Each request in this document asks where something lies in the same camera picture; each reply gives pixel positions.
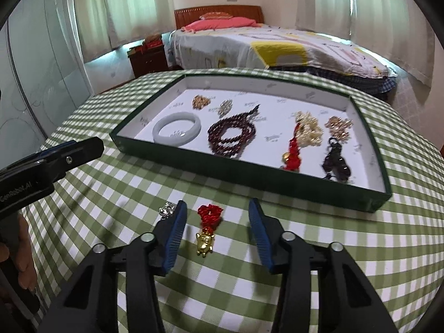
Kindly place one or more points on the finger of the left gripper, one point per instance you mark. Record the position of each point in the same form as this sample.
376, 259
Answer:
66, 159
56, 148

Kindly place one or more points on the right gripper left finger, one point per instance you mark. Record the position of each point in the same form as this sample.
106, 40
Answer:
87, 301

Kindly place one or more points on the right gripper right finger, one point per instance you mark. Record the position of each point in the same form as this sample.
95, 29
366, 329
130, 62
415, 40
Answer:
347, 300

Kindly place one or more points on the red knot gold pig charm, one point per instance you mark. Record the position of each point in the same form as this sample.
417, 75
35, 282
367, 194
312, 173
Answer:
210, 219

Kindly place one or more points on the silver rhinestone brooch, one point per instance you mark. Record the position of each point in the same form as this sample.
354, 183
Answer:
225, 108

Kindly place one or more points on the dark green jewelry tray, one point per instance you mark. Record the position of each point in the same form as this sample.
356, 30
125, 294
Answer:
246, 146

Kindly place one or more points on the person's left hand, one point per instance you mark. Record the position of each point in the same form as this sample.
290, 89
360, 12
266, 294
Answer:
27, 276

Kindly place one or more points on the glass wardrobe door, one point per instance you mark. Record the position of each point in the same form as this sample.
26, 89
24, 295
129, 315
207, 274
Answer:
41, 81

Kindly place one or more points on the pale jade bangle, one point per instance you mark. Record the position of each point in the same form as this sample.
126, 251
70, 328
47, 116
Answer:
176, 129

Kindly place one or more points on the dark wooden nightstand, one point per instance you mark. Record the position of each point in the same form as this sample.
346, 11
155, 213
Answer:
146, 59

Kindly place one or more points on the red box on nightstand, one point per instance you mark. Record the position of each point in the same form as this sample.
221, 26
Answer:
152, 41

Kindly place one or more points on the black bead charm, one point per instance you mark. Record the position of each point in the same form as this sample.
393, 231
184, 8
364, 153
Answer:
334, 164

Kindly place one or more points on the small gold brooch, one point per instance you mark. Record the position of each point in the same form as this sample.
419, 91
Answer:
200, 101

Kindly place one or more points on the left window curtain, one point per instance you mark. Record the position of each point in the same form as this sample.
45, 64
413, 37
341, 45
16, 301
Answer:
105, 25

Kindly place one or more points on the window curtain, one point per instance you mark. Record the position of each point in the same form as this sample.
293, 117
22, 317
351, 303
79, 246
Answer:
105, 25
394, 29

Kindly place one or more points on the red tassel gold charm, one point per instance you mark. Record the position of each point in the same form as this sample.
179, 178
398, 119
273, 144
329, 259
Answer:
291, 159

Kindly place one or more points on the rose gold flower brooch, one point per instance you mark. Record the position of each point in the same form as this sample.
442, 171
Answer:
339, 128

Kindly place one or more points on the orange patterned pillow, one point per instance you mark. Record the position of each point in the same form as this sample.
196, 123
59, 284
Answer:
216, 15

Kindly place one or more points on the pink pillow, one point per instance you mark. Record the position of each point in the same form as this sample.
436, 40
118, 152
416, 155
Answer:
234, 22

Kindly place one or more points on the bed with patterned sheet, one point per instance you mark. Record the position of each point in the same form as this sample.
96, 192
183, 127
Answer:
278, 49

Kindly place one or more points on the right window curtain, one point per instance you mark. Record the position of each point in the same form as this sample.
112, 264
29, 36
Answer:
394, 29

